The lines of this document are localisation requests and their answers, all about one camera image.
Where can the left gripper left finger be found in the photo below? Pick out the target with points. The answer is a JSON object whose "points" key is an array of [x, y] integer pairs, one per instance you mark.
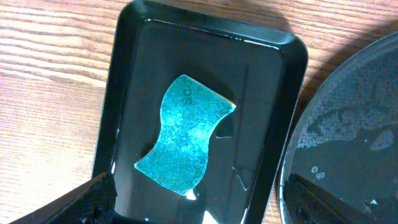
{"points": [[91, 203]]}

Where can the black rectangular tray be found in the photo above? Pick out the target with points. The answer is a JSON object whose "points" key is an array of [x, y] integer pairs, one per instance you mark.
{"points": [[167, 61]]}

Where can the black round tray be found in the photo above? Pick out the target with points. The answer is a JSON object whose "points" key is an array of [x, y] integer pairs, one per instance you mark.
{"points": [[345, 141]]}

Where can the green yellow sponge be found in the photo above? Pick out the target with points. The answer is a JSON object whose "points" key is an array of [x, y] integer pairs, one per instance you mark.
{"points": [[185, 137]]}

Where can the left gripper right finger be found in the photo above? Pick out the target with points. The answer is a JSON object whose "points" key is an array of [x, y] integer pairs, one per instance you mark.
{"points": [[306, 203]]}

